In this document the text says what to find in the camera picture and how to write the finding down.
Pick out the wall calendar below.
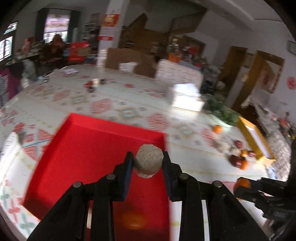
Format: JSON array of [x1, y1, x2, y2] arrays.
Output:
[[98, 14, 119, 41]]

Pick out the lace covered side table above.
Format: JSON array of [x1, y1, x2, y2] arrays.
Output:
[[240, 89, 296, 140]]

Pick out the small toy car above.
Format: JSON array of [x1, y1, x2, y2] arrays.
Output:
[[83, 78, 106, 93]]

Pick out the far small orange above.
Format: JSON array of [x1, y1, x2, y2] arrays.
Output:
[[212, 125, 223, 134]]

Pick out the round beige cake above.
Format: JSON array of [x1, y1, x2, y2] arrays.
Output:
[[134, 144, 164, 179]]

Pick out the red tray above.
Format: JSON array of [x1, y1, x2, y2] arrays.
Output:
[[23, 113, 170, 240]]

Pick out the dark plum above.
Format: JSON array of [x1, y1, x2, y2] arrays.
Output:
[[229, 155, 242, 168]]

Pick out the square beige cake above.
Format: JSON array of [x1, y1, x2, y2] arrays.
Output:
[[230, 147, 241, 157]]

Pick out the patterned chair far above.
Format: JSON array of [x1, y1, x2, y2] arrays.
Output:
[[154, 59, 203, 89]]

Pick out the big red jujube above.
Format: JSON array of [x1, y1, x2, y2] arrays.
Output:
[[234, 140, 243, 149], [247, 151, 256, 158]]

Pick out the brown covered chair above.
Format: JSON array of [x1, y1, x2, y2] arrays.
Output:
[[96, 48, 157, 78]]

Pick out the white tissue box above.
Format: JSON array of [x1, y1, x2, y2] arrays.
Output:
[[166, 83, 205, 112]]

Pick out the yellow cardboard tray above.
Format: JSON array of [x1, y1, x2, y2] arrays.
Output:
[[237, 116, 275, 166]]

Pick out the big red jujube right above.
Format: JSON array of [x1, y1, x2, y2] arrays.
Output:
[[247, 151, 256, 158]]

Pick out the green leafy vegetables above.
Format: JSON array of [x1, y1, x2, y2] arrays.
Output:
[[204, 94, 239, 126]]

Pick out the wall clock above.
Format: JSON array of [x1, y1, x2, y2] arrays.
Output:
[[287, 41, 296, 55]]

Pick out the big red jujube left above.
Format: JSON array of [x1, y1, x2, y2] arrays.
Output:
[[234, 140, 243, 149]]

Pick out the red gift box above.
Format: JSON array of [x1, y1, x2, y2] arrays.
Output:
[[68, 42, 91, 62]]

